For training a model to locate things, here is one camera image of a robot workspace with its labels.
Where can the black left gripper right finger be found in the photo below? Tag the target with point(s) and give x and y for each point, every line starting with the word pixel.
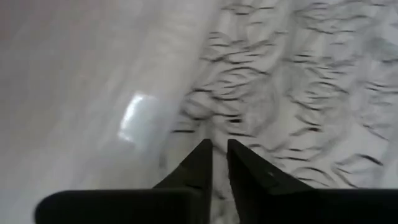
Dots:
pixel 295 207

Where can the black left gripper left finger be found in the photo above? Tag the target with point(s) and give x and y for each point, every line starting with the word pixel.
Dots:
pixel 140 207

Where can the white leaf-print garment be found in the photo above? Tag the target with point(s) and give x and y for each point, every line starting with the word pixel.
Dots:
pixel 280 77

